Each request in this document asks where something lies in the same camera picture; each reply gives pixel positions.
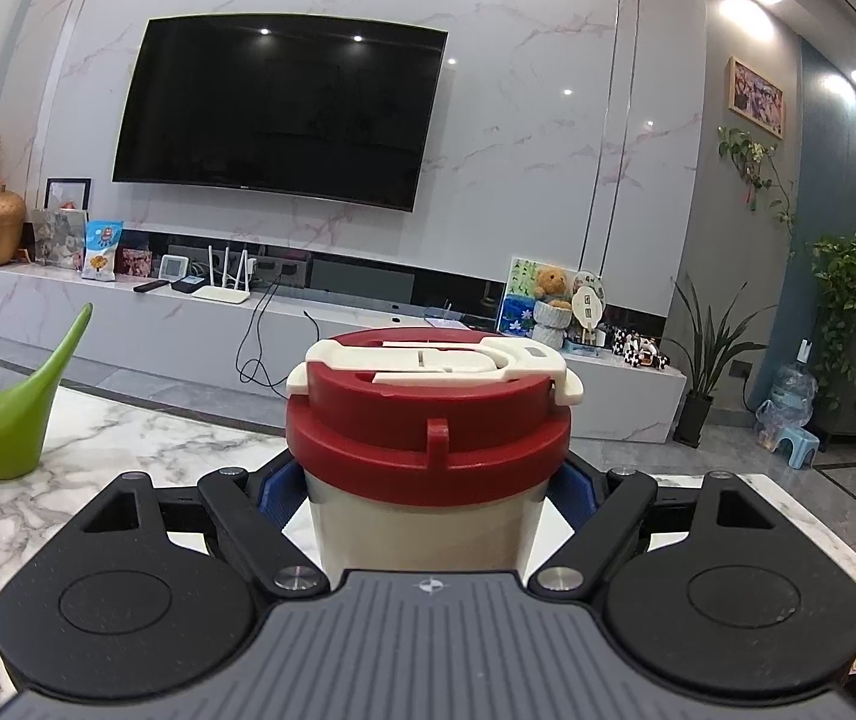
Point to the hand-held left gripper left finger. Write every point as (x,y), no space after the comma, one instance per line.
(281,495)

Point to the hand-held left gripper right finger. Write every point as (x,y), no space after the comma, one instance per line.
(574,499)

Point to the cream cup with red lid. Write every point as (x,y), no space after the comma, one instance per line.
(428,427)

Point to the long-leaf potted plant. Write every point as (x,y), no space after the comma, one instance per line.
(694,420)

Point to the blue flat box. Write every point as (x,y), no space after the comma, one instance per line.
(581,349)

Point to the black and white figurines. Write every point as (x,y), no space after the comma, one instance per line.
(641,352)

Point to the white ribbed pot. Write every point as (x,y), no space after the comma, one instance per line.
(551,326)

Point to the round paper hand fan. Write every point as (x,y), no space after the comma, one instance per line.
(593,277)
(587,307)

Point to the blue flower painting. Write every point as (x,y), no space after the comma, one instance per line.
(518,315)

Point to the blue step stool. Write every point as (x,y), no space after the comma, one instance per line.
(795,446)

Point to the white router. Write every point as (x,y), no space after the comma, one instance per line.
(221,295)

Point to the brown teddy bear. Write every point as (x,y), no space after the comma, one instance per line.
(551,283)

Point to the white flat device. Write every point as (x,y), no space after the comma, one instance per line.
(446,322)

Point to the white marble television cabinet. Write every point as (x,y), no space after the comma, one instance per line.
(135,322)

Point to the small black box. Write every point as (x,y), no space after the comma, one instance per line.
(189,285)

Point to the dark grey media box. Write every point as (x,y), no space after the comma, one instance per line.
(360,277)

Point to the clear blue water jug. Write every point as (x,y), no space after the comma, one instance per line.
(791,390)

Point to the black remote control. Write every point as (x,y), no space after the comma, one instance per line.
(152,286)

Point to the small white desk clock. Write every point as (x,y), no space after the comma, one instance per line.
(173,268)

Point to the pink picture card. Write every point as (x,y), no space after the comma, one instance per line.
(133,261)

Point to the green watering can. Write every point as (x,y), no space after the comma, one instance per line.
(0,427)

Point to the blue snack bag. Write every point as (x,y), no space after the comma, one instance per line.
(103,251)

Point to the clear patterned bag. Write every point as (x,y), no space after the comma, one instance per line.
(59,240)

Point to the bushy green leafy plant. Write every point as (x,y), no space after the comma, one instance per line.
(844,270)

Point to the hanging vine plant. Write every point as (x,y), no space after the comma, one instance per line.
(754,157)

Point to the black wall socket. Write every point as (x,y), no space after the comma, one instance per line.
(742,370)

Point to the white wall plug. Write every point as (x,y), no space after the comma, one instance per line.
(805,352)

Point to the black photo frame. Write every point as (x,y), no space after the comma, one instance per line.
(68,191)

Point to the black wall television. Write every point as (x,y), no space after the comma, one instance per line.
(278,112)

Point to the framed wall picture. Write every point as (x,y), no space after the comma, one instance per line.
(756,97)

